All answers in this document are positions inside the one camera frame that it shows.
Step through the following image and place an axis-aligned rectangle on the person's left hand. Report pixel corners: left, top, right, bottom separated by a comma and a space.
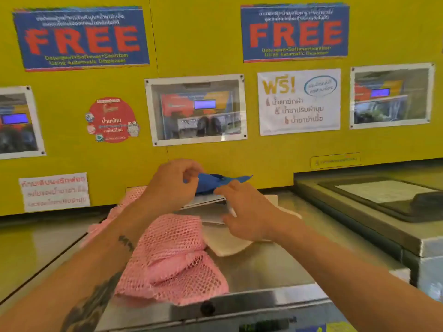
142, 159, 205, 215

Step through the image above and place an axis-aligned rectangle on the blue cloth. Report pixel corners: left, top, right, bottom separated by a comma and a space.
183, 173, 253, 196

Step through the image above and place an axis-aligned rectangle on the person's right hand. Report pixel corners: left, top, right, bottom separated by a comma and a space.
213, 179, 295, 243

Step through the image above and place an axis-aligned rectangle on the white framed dispenser window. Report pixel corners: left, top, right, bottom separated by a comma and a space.
0, 85, 47, 160
144, 73, 248, 147
349, 62, 436, 130

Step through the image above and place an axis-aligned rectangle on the person's left forearm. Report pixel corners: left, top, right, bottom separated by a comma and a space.
0, 195, 153, 332

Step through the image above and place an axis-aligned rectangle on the small yellow warning label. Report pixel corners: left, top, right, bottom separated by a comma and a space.
310, 152, 362, 170

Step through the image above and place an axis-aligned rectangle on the white notice with red letters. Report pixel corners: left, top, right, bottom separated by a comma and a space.
18, 173, 91, 213

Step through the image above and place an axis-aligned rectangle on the blue poster with red letters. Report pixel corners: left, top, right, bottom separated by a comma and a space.
240, 2, 350, 63
12, 6, 150, 72

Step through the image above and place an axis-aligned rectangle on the cream cloth bag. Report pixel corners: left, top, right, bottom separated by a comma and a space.
202, 194, 302, 257

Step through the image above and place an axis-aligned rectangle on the white poster with yellow letters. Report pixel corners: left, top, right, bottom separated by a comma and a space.
257, 68, 342, 136

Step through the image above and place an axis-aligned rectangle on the round red sticker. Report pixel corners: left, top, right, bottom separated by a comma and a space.
85, 97, 141, 144

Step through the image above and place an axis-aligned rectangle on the person's right forearm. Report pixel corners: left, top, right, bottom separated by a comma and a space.
273, 216, 443, 332

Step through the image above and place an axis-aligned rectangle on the pink mesh laundry bag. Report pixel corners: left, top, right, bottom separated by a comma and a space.
80, 185, 230, 307

